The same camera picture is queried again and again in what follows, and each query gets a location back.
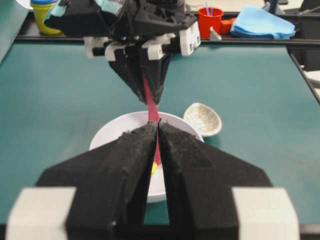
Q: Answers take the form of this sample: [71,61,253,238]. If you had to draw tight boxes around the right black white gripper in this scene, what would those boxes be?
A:
[44,0,201,104]

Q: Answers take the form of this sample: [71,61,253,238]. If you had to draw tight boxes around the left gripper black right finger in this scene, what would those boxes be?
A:
[157,119,301,240]

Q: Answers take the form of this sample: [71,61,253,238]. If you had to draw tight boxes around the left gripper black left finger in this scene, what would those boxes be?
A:
[5,121,158,240]

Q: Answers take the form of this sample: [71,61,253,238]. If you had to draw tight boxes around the yellow hexagonal prism block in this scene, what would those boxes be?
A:
[151,161,158,175]

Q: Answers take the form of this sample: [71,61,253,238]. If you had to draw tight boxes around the pink plastic spoon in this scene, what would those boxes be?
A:
[142,73,162,166]

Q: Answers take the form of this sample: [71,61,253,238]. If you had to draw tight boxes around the white round bowl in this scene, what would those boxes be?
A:
[89,111,204,203]

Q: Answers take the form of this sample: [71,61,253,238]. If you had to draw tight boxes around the beige speckled spoon rest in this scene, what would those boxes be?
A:
[183,102,223,138]

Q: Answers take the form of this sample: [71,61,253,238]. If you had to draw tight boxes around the red plastic cup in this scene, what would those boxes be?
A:
[197,7,224,39]

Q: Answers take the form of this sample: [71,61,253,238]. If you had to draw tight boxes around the yellow green stacked cups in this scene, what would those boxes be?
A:
[30,0,62,35]

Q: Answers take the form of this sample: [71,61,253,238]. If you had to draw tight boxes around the blue folded cloth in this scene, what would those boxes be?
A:
[230,5,296,40]

